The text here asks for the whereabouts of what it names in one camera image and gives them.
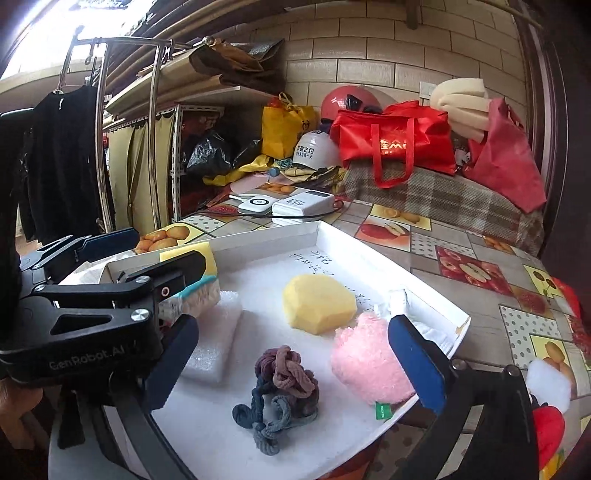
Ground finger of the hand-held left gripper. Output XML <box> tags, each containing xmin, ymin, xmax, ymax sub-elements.
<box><xmin>21</xmin><ymin>227</ymin><xmax>140</xmax><ymax>282</ymax></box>
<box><xmin>21</xmin><ymin>250</ymin><xmax>207</xmax><ymax>342</ymax></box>

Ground red plastic bag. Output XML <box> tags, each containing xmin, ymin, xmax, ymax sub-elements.
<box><xmin>462</xmin><ymin>97</ymin><xmax>548</xmax><ymax>214</ymax></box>

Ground white power bank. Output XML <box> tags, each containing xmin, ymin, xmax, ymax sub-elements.
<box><xmin>271</xmin><ymin>189</ymin><xmax>335</xmax><ymax>219</ymax></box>

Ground brown paper bags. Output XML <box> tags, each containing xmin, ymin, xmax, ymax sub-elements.
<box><xmin>189</xmin><ymin>37</ymin><xmax>287</xmax><ymax>95</ymax></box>

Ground olive curtain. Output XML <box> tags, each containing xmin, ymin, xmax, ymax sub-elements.
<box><xmin>106</xmin><ymin>117</ymin><xmax>178</xmax><ymax>234</ymax></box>

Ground red plush toy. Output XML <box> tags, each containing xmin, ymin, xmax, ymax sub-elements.
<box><xmin>531</xmin><ymin>406</ymin><xmax>566</xmax><ymax>469</ymax></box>

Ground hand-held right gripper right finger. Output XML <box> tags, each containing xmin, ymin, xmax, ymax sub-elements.
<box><xmin>388</xmin><ymin>316</ymin><xmax>539</xmax><ymax>480</ymax></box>

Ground dark wooden door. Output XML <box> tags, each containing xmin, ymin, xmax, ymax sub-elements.
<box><xmin>508</xmin><ymin>0</ymin><xmax>591</xmax><ymax>287</ymax></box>

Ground white helmet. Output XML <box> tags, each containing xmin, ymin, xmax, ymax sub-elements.
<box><xmin>292</xmin><ymin>130</ymin><xmax>342</xmax><ymax>169</ymax></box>

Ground metal clothes rack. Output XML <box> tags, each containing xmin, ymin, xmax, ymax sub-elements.
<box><xmin>58</xmin><ymin>34</ymin><xmax>215</xmax><ymax>232</ymax></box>

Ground white shallow tray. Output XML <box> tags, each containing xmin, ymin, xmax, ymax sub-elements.
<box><xmin>104</xmin><ymin>220</ymin><xmax>471</xmax><ymax>480</ymax></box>

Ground fruit print tablecloth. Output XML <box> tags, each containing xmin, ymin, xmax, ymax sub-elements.
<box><xmin>134</xmin><ymin>194</ymin><xmax>591</xmax><ymax>480</ymax></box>

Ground red helmet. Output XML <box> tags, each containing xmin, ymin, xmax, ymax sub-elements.
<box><xmin>320</xmin><ymin>85</ymin><xmax>384</xmax><ymax>123</ymax></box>

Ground red tote bag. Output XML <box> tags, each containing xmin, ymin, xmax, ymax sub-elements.
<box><xmin>329</xmin><ymin>100</ymin><xmax>458</xmax><ymax>190</ymax></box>

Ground white foam block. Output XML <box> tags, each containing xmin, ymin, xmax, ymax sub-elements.
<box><xmin>180</xmin><ymin>290</ymin><xmax>244</xmax><ymax>384</ymax></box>

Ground black garment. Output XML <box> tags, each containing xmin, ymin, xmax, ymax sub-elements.
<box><xmin>18</xmin><ymin>84</ymin><xmax>116</xmax><ymax>245</ymax></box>

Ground wooden boards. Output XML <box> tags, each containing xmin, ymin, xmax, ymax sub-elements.
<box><xmin>104</xmin><ymin>55</ymin><xmax>278</xmax><ymax>132</ymax></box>

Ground person's left hand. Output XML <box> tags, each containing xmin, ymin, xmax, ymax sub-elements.
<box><xmin>0</xmin><ymin>385</ymin><xmax>49</xmax><ymax>455</ymax></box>

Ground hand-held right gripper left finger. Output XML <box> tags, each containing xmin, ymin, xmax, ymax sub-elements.
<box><xmin>99</xmin><ymin>314</ymin><xmax>200</xmax><ymax>480</ymax></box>

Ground yellow shopping bag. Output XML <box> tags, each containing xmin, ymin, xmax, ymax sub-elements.
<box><xmin>262</xmin><ymin>92</ymin><xmax>319</xmax><ymax>160</ymax></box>

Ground pale yellow sponge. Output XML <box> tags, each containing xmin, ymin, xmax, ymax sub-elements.
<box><xmin>283</xmin><ymin>273</ymin><xmax>358</xmax><ymax>334</ymax></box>

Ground white round-dial device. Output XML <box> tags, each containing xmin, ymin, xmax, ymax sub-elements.
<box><xmin>229</xmin><ymin>194</ymin><xmax>273</xmax><ymax>215</ymax></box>

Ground knotted hair ties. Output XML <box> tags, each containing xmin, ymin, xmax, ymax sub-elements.
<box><xmin>232</xmin><ymin>345</ymin><xmax>320</xmax><ymax>457</ymax></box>

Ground red printed packet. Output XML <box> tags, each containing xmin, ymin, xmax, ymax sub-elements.
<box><xmin>551</xmin><ymin>277</ymin><xmax>585</xmax><ymax>324</ymax></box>

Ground black plastic bag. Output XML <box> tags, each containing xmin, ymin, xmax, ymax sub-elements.
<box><xmin>185</xmin><ymin>131</ymin><xmax>264</xmax><ymax>178</ymax></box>

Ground white sponge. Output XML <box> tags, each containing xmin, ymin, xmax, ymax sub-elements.
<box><xmin>526</xmin><ymin>357</ymin><xmax>573</xmax><ymax>414</ymax></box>

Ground yellow cloth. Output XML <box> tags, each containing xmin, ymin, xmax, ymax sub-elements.
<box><xmin>203</xmin><ymin>154</ymin><xmax>296</xmax><ymax>188</ymax></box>

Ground bundle of bamboo poles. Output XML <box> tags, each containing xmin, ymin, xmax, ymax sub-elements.
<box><xmin>106</xmin><ymin>0</ymin><xmax>296</xmax><ymax>79</ymax></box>

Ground packaged yellow scouring sponge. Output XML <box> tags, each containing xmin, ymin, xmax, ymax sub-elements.
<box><xmin>159</xmin><ymin>242</ymin><xmax>221</xmax><ymax>319</ymax></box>

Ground pink plush toy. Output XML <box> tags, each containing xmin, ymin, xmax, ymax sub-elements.
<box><xmin>331</xmin><ymin>311</ymin><xmax>416</xmax><ymax>421</ymax></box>

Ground plaid blanket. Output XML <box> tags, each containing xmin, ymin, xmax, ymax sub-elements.
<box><xmin>339</xmin><ymin>161</ymin><xmax>546</xmax><ymax>257</ymax></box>

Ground cream foam roll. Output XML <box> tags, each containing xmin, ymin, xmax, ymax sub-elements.
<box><xmin>429</xmin><ymin>78</ymin><xmax>490</xmax><ymax>141</ymax></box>

